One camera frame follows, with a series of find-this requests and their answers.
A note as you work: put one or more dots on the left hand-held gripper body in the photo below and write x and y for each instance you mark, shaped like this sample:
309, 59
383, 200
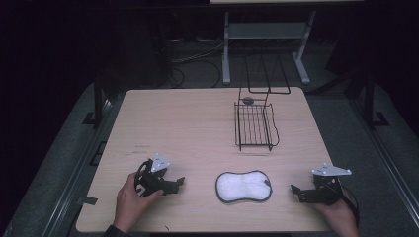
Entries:
152, 179

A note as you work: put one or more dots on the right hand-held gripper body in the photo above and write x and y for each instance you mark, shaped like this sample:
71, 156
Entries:
324, 189

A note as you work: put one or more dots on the white sponge with dark edge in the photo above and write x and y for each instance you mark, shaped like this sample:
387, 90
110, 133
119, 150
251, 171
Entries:
243, 186

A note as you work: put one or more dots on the person's right hand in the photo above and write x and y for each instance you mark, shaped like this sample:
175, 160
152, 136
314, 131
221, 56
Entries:
339, 215

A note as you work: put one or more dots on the person's left hand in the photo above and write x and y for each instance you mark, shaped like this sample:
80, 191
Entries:
131, 204

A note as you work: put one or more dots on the person's left dark sleeve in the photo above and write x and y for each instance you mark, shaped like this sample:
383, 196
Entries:
115, 231

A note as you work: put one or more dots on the grey metal stand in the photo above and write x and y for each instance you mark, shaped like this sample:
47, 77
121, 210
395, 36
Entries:
267, 39

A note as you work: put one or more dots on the black metal frame post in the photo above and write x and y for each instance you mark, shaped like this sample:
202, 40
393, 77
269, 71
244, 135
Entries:
98, 102
370, 102

